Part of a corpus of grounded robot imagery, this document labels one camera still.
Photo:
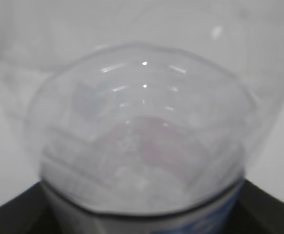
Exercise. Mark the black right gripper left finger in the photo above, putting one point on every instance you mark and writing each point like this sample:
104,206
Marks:
28,213

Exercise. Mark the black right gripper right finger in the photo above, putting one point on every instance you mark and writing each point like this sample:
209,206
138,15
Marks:
256,212

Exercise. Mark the clear water bottle red label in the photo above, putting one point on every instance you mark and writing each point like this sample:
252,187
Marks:
141,116

